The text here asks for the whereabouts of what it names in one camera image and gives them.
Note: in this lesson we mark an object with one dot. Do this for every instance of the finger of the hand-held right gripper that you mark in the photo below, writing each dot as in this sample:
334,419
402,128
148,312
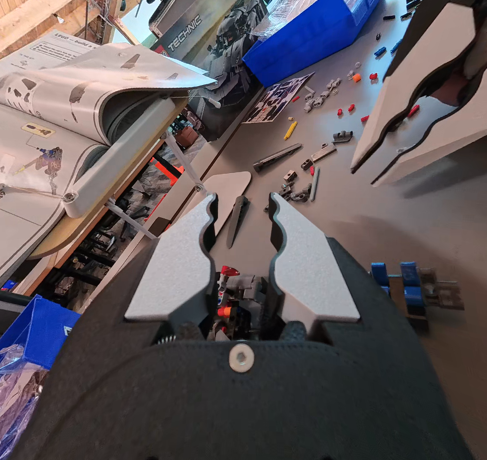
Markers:
418,72
449,140

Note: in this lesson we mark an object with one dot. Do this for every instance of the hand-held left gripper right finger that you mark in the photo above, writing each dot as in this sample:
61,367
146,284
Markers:
308,273

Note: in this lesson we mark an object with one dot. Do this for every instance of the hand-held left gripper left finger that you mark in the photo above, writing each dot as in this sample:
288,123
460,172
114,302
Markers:
171,269

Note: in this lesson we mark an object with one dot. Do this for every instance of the light grey lego axle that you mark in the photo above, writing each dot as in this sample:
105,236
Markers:
315,184

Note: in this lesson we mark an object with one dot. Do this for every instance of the blue and black lego subassembly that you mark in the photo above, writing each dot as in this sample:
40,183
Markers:
413,289

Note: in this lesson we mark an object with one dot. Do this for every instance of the large lego vehicle assembly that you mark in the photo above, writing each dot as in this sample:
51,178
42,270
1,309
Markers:
247,289

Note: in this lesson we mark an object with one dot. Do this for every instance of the dark grey curved lego panel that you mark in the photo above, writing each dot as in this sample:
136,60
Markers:
236,220

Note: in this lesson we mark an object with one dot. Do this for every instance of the scattered small lego pieces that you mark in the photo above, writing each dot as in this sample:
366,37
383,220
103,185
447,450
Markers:
315,102

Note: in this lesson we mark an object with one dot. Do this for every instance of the long dark grey lego beam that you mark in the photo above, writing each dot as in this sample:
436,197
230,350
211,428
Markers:
277,157

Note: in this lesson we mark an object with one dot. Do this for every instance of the yellow lego axle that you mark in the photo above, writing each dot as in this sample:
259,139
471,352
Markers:
290,130

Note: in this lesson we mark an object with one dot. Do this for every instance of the lego sticker sheet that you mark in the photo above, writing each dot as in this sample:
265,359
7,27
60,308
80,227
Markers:
277,98

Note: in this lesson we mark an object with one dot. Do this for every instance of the lego instruction booklet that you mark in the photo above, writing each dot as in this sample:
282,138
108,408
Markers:
76,87

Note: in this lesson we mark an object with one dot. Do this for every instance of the lego set box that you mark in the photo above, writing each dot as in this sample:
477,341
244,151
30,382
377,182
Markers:
213,49

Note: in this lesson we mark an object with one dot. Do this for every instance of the person's right hand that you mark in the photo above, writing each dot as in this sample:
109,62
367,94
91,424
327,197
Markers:
449,89

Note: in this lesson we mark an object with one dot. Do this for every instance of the blue plastic bin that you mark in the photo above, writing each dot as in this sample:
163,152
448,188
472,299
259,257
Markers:
304,37

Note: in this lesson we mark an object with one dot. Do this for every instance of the white book stand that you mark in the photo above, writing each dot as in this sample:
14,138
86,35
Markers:
125,155

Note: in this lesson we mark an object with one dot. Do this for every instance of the blue bin with white tag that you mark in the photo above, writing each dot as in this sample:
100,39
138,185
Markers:
42,327

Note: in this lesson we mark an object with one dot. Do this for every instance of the printed paper sheet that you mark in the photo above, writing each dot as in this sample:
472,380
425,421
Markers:
57,47

